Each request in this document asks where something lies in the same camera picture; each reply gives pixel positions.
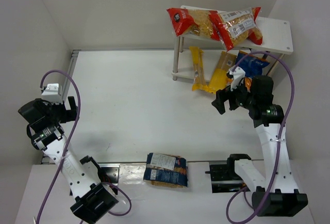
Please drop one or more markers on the blue orange pasta bag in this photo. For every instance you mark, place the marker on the blue orange pasta bag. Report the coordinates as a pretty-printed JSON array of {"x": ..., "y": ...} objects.
[{"x": 252, "y": 66}]

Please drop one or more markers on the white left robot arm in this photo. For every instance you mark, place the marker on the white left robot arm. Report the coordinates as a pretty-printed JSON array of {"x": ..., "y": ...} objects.
[{"x": 89, "y": 183}]

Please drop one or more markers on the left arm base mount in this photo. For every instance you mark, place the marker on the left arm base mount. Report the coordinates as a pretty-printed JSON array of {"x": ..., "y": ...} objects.
[{"x": 108, "y": 173}]

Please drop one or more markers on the red pasta bag left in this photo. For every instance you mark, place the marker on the red pasta bag left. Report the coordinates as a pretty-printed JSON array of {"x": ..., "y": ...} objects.
[{"x": 193, "y": 21}]

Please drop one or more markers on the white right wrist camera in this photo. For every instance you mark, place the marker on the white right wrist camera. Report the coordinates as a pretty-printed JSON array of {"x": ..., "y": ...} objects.
[{"x": 237, "y": 74}]

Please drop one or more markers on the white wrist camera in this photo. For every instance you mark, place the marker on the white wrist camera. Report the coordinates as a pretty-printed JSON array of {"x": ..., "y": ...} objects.
[
  {"x": 52, "y": 93},
  {"x": 237, "y": 74}
]

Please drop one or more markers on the red pasta bag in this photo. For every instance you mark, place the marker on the red pasta bag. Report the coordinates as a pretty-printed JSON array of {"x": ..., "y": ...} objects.
[
  {"x": 234, "y": 27},
  {"x": 193, "y": 21}
]

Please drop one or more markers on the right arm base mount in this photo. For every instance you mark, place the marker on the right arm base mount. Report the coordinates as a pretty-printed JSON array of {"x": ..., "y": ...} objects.
[{"x": 223, "y": 177}]

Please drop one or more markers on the dark blue pasta bag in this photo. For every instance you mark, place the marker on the dark blue pasta bag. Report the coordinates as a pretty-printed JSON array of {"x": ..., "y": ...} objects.
[{"x": 166, "y": 170}]

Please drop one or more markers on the white two-tier shelf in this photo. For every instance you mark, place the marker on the white two-tier shelf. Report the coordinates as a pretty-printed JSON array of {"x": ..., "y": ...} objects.
[{"x": 277, "y": 39}]

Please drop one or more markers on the thin yellow spaghetti pack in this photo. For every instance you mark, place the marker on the thin yellow spaghetti pack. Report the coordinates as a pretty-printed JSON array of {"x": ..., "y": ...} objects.
[{"x": 199, "y": 82}]

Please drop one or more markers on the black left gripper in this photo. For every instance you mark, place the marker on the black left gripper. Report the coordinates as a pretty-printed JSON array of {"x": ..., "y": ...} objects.
[{"x": 65, "y": 113}]

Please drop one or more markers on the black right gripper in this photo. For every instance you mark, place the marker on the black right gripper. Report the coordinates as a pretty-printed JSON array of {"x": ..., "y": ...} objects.
[{"x": 232, "y": 98}]

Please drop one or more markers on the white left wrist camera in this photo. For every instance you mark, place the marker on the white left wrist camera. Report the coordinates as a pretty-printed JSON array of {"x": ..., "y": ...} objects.
[{"x": 52, "y": 93}]

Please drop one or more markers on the red pasta bag right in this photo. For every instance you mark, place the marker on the red pasta bag right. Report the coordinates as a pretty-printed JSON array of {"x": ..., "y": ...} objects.
[{"x": 234, "y": 27}]

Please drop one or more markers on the wide yellow spaghetti pack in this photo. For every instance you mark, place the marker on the wide yellow spaghetti pack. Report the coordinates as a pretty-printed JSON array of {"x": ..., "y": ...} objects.
[{"x": 219, "y": 79}]

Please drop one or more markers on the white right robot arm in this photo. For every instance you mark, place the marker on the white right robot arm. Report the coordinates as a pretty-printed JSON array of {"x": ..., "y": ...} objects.
[{"x": 275, "y": 194}]

